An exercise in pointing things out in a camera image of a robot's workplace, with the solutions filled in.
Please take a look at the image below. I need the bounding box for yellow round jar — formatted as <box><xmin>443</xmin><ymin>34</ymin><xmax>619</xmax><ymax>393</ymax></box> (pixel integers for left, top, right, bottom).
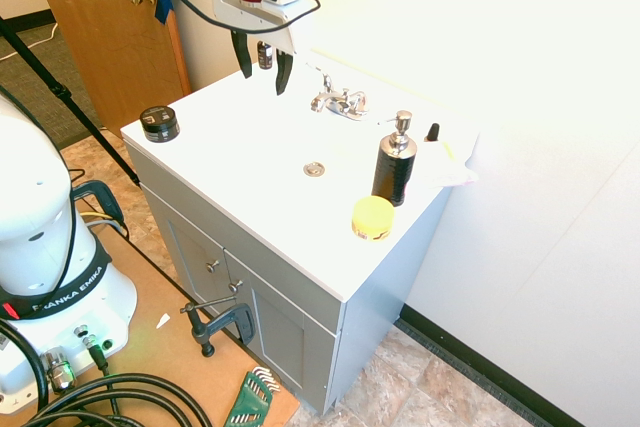
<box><xmin>351</xmin><ymin>195</ymin><xmax>396</xmax><ymax>243</ymax></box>

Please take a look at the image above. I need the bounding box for black metal C-clamp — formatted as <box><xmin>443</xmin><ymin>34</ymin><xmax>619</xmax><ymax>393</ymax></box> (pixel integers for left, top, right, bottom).
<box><xmin>180</xmin><ymin>296</ymin><xmax>257</xmax><ymax>359</ymax></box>

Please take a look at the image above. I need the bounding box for black round jar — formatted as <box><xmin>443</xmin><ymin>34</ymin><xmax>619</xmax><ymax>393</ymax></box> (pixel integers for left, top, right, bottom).
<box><xmin>139</xmin><ymin>104</ymin><xmax>182</xmax><ymax>144</ymax></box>

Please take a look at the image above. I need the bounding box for black soap dispenser chrome pump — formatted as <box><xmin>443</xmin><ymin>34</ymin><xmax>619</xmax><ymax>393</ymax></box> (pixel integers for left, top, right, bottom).
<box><xmin>370</xmin><ymin>109</ymin><xmax>419</xmax><ymax>208</ymax></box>

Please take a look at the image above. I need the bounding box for black tripod leg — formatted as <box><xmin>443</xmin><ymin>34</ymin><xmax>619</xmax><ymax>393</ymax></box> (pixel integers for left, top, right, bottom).
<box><xmin>0</xmin><ymin>15</ymin><xmax>141</xmax><ymax>186</ymax></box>

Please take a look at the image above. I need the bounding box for green hex key set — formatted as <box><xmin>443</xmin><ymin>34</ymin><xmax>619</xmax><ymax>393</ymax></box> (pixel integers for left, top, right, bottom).
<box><xmin>221</xmin><ymin>366</ymin><xmax>282</xmax><ymax>427</ymax></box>

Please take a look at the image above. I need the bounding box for chrome sink faucet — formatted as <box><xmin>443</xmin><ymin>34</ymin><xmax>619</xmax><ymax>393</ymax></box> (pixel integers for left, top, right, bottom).
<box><xmin>309</xmin><ymin>73</ymin><xmax>370</xmax><ymax>122</ymax></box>

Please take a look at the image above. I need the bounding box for brown wooden door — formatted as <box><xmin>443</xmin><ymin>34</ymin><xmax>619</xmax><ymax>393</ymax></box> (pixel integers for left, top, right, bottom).
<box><xmin>23</xmin><ymin>0</ymin><xmax>192</xmax><ymax>138</ymax></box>

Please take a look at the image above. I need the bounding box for thick black cable bundle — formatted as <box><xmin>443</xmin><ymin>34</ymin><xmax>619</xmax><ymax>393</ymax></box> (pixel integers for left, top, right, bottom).
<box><xmin>0</xmin><ymin>319</ymin><xmax>214</xmax><ymax>427</ymax></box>

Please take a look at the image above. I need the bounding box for white sink countertop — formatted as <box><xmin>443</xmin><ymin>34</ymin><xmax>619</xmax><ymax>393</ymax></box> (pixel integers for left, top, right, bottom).
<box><xmin>120</xmin><ymin>49</ymin><xmax>481</xmax><ymax>304</ymax></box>

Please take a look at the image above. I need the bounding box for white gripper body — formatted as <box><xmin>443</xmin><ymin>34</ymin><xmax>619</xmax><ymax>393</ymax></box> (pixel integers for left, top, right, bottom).
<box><xmin>210</xmin><ymin>0</ymin><xmax>300</xmax><ymax>57</ymax></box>

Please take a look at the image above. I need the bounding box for small dark bottle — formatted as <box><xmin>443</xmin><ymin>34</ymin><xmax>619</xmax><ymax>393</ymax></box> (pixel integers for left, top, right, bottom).
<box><xmin>256</xmin><ymin>40</ymin><xmax>276</xmax><ymax>71</ymax></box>

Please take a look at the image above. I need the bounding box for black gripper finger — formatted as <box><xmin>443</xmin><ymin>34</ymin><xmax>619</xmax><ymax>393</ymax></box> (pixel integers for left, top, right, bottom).
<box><xmin>230</xmin><ymin>30</ymin><xmax>254</xmax><ymax>80</ymax></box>
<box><xmin>274</xmin><ymin>48</ymin><xmax>296</xmax><ymax>97</ymax></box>

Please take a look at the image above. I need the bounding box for white folded cloth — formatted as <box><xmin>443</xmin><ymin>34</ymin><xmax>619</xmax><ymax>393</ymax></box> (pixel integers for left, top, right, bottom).
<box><xmin>412</xmin><ymin>138</ymin><xmax>480</xmax><ymax>190</ymax></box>

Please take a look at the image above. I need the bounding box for grey vanity cabinet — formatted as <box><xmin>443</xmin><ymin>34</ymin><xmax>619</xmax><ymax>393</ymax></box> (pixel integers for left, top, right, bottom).
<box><xmin>122</xmin><ymin>139</ymin><xmax>454</xmax><ymax>416</ymax></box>

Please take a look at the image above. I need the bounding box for brown wooden base board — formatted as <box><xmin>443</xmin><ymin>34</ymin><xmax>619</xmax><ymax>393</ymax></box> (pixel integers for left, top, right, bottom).
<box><xmin>87</xmin><ymin>222</ymin><xmax>302</xmax><ymax>427</ymax></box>

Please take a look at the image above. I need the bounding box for white floor cable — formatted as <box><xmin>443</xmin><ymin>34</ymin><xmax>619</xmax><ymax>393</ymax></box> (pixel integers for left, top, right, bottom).
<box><xmin>0</xmin><ymin>22</ymin><xmax>59</xmax><ymax>60</ymax></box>

